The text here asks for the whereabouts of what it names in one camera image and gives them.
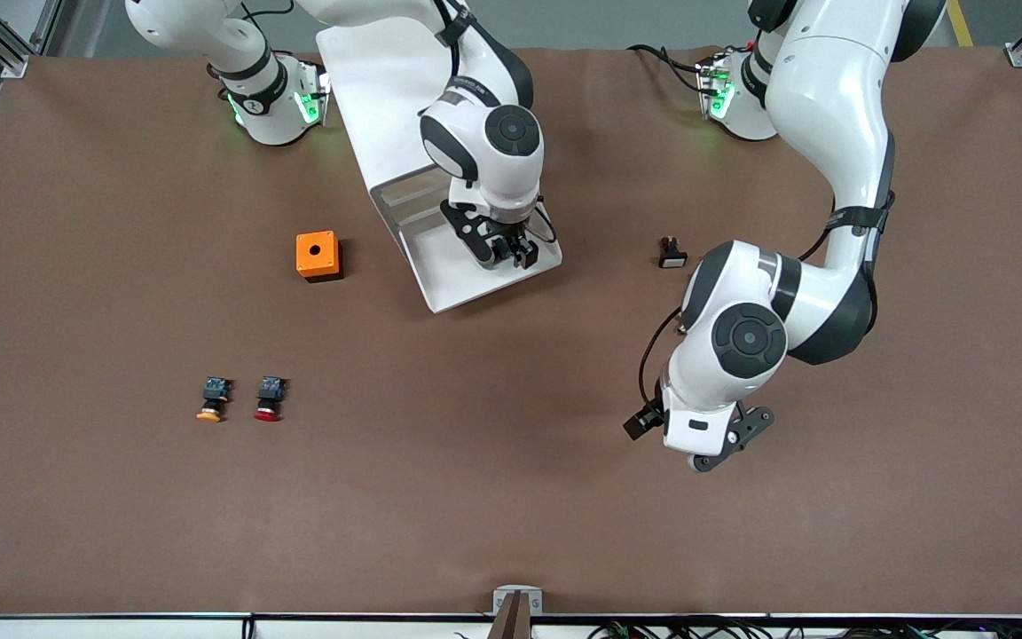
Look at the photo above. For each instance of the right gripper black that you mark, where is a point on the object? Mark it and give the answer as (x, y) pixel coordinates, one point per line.
(509, 240)

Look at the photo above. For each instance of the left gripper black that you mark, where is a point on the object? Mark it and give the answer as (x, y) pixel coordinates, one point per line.
(644, 421)

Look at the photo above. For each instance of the white lowest cabinet drawer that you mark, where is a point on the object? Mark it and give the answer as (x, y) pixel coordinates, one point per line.
(449, 275)

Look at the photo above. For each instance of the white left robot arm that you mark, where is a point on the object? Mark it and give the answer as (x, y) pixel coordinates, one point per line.
(839, 115)

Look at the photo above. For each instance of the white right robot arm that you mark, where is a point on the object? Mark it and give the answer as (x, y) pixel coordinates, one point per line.
(498, 182)

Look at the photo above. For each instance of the red mushroom push button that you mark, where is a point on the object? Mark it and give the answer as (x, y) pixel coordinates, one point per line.
(270, 395)

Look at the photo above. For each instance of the yellow mushroom push button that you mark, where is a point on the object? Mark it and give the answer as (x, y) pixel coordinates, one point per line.
(212, 395)

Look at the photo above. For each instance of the brown table cover sheet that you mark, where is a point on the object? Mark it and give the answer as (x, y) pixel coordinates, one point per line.
(511, 488)

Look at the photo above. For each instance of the small black connector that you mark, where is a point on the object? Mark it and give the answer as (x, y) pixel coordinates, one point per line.
(672, 259)

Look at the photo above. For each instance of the orange button enclosure box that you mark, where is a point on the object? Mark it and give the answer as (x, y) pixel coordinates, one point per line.
(304, 263)

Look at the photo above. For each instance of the grey aluminium edge bracket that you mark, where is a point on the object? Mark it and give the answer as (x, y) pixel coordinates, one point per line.
(502, 602)

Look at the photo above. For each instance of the white table edge rail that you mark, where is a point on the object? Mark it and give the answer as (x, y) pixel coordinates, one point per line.
(121, 628)

